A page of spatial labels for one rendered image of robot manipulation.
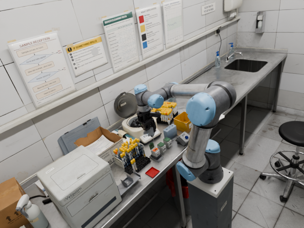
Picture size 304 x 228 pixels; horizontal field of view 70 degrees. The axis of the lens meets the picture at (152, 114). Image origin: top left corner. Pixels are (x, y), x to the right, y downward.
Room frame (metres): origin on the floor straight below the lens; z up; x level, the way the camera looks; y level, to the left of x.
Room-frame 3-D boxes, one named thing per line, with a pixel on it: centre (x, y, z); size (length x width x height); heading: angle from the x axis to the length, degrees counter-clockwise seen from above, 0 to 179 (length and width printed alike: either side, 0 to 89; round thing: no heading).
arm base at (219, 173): (0.91, -0.27, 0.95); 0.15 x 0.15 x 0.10
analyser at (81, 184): (0.87, 0.44, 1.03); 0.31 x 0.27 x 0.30; 131
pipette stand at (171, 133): (1.35, -0.11, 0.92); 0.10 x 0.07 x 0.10; 126
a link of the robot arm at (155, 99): (1.06, -0.03, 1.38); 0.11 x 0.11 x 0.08; 33
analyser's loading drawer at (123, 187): (0.93, 0.24, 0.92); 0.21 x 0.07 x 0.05; 131
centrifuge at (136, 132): (1.49, 0.10, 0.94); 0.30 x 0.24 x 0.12; 32
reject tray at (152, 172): (1.03, 0.07, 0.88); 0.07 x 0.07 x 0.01; 41
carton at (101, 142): (1.29, 0.42, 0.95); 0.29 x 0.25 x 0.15; 41
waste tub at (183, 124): (1.45, -0.25, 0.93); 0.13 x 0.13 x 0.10; 37
